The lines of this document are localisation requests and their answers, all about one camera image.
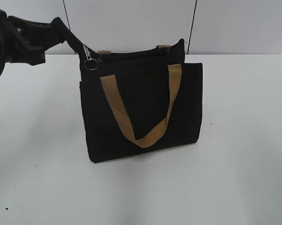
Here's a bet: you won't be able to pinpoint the silver zipper pull with ring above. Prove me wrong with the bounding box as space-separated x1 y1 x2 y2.
83 44 99 71

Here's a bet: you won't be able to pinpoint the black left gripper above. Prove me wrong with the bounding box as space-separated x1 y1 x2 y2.
8 15 89 66

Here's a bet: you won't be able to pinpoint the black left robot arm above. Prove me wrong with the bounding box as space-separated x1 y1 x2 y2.
0 10 85 66

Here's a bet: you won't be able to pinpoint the black tote bag tan handles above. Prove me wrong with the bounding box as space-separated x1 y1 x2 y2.
79 39 203 163

